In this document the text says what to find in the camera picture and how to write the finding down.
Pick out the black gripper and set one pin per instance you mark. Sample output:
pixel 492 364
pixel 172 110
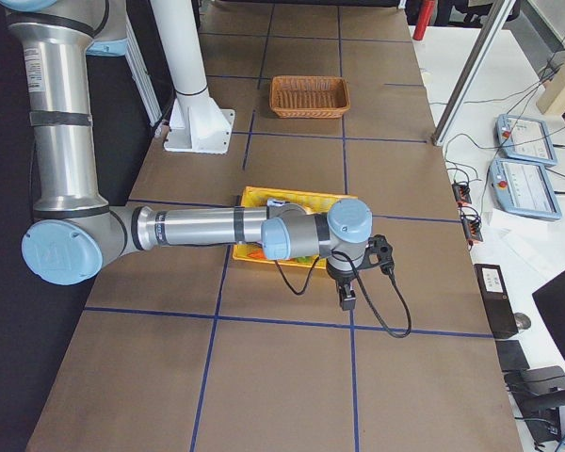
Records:
pixel 341 277

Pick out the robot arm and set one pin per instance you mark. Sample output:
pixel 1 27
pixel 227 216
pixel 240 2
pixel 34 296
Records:
pixel 76 232

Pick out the yellow woven plastic basket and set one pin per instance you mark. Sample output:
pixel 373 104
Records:
pixel 312 202

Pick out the brown wicker basket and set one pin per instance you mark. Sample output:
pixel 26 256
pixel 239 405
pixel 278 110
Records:
pixel 309 97

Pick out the small dark can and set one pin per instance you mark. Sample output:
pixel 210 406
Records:
pixel 275 203

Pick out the lower orange connector block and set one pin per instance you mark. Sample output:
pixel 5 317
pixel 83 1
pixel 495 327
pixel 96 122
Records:
pixel 471 225

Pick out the orange connector block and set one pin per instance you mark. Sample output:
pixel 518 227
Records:
pixel 471 225
pixel 461 193

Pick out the black power box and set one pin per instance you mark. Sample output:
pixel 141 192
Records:
pixel 495 299

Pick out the upper orange connector block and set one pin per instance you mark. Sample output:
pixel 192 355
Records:
pixel 461 193

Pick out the lower teach pendant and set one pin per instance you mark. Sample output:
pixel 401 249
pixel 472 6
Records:
pixel 523 188

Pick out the teach pendant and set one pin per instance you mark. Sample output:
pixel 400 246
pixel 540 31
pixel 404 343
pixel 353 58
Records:
pixel 523 188
pixel 525 139

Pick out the black monitor stand base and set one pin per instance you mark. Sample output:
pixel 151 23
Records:
pixel 540 398

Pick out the upper teach pendant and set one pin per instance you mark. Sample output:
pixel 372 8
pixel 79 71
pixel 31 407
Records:
pixel 525 139

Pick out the red cylinder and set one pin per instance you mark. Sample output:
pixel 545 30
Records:
pixel 425 13

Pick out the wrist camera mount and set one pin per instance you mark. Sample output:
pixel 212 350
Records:
pixel 379 253

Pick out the white pedestal column base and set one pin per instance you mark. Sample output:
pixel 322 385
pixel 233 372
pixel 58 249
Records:
pixel 197 124

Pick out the aluminium frame post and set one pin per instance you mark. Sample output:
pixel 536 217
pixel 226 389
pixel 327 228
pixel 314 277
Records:
pixel 498 16

